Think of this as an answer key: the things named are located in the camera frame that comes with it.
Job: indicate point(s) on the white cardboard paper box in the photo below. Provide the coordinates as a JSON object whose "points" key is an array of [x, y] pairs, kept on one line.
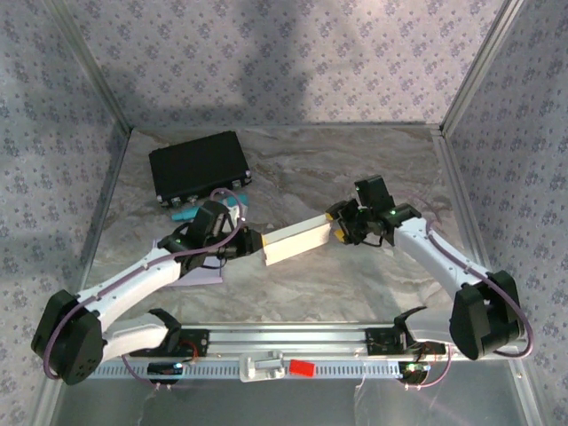
{"points": [[297, 244]]}

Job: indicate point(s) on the pale lavender paper box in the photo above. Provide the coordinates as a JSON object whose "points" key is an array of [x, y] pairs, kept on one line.
{"points": [[204, 278]]}

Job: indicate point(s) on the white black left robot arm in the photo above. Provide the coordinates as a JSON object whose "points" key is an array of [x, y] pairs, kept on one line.
{"points": [[133, 284]]}

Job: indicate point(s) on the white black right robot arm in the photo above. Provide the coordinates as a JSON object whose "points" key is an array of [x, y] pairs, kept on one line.
{"points": [[435, 257]]}

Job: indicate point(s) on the teal toy microphone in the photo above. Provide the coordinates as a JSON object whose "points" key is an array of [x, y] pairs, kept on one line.
{"points": [[184, 215]]}

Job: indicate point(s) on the black hard case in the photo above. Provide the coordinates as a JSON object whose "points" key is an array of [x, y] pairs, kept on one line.
{"points": [[195, 168]]}

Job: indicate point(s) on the red plastic block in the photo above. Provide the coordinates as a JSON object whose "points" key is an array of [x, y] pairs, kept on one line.
{"points": [[302, 368]]}

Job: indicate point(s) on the small black circuit board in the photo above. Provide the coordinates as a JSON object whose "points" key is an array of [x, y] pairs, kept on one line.
{"points": [[415, 370], [162, 368]]}

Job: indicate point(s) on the grey metal panel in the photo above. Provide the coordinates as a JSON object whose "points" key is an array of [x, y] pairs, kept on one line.
{"points": [[284, 404]]}

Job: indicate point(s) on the aluminium side rail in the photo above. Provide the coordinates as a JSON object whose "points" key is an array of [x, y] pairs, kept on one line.
{"points": [[97, 222], [468, 222]]}

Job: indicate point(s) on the wide aluminium base rail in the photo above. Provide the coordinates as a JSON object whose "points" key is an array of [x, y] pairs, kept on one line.
{"points": [[288, 337]]}

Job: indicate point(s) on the thin aluminium table rail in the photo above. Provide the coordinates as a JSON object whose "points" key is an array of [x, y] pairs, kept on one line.
{"points": [[266, 126]]}

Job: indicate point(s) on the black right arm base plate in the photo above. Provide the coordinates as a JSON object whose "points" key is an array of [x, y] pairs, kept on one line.
{"points": [[377, 341]]}

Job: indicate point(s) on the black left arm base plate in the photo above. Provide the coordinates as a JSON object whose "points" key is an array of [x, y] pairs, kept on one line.
{"points": [[199, 341]]}

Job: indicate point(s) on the white plastic bracket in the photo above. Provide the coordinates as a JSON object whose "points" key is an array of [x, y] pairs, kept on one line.
{"points": [[262, 366]]}

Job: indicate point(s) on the aluminium frame post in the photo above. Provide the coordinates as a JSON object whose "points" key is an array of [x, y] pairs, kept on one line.
{"points": [[479, 66]]}

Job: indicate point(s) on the aluminium frame leg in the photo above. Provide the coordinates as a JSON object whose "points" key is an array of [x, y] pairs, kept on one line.
{"points": [[526, 395], [49, 399]]}

